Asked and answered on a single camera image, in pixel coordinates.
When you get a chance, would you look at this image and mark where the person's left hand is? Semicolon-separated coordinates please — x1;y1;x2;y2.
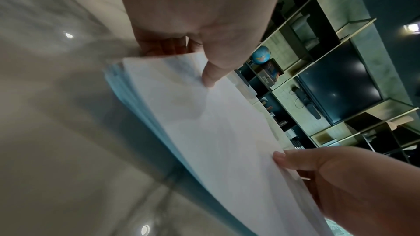
117;0;293;89

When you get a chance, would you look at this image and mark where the person's right hand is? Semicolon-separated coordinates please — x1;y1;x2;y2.
273;146;420;236

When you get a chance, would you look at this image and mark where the stack of white paper sheets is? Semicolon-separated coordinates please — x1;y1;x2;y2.
103;52;336;236

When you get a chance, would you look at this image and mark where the blue globe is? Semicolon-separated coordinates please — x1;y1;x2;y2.
251;45;272;65

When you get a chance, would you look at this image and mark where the row of books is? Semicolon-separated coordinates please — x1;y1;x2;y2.
284;128;306;150

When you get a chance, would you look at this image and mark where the dark board game box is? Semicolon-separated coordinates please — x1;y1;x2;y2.
255;58;285;88

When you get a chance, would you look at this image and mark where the black flat television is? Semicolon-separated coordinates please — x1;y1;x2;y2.
294;39;385;126

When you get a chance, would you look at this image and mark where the wood and black shelving unit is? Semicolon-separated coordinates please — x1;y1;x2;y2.
235;0;420;163

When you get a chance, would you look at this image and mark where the black soundbar with cable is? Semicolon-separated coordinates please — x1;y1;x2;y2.
290;86;323;121

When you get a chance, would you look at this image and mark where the white wall lamp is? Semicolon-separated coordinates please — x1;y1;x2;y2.
403;23;420;35

